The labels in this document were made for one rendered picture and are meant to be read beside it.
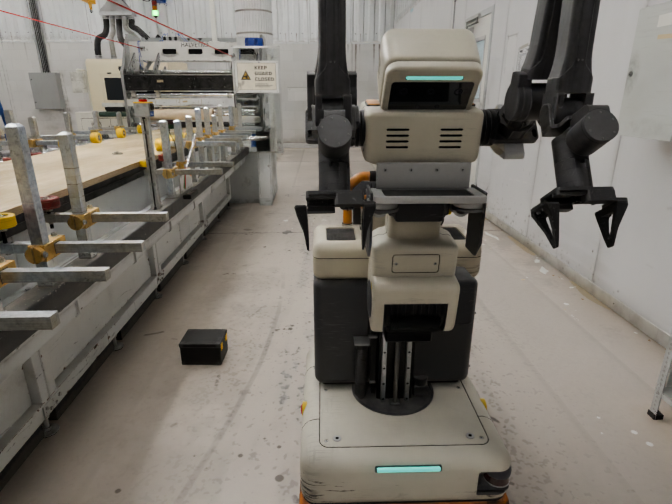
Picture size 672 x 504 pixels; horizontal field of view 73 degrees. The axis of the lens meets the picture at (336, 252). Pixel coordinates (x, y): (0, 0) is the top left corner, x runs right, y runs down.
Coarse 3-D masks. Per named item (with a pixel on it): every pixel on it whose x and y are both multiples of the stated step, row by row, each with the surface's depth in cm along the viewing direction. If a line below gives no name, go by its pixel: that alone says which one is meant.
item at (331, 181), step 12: (324, 168) 80; (336, 168) 80; (348, 168) 82; (324, 180) 80; (336, 180) 79; (348, 180) 81; (312, 192) 79; (324, 192) 79; (336, 192) 79; (348, 192) 79; (360, 192) 79
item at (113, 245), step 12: (120, 240) 142; (132, 240) 142; (144, 240) 142; (0, 252) 138; (12, 252) 138; (24, 252) 139; (60, 252) 139; (72, 252) 139; (84, 252) 140; (96, 252) 140
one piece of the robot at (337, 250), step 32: (352, 224) 160; (448, 224) 162; (320, 256) 142; (352, 256) 142; (480, 256) 144; (320, 288) 145; (352, 288) 145; (320, 320) 149; (352, 320) 149; (320, 352) 153; (352, 352) 153; (384, 352) 147; (416, 352) 154; (448, 352) 154; (384, 384) 151; (416, 384) 156
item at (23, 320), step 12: (0, 312) 94; (12, 312) 94; (24, 312) 94; (36, 312) 94; (48, 312) 94; (0, 324) 92; (12, 324) 92; (24, 324) 92; (36, 324) 92; (48, 324) 92
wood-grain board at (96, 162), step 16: (96, 144) 341; (112, 144) 341; (128, 144) 341; (32, 160) 257; (48, 160) 257; (80, 160) 257; (96, 160) 257; (112, 160) 257; (128, 160) 257; (0, 176) 206; (48, 176) 206; (64, 176) 206; (96, 176) 206; (112, 176) 221; (0, 192) 172; (16, 192) 172; (48, 192) 172; (64, 192) 179; (0, 208) 148; (16, 208) 150
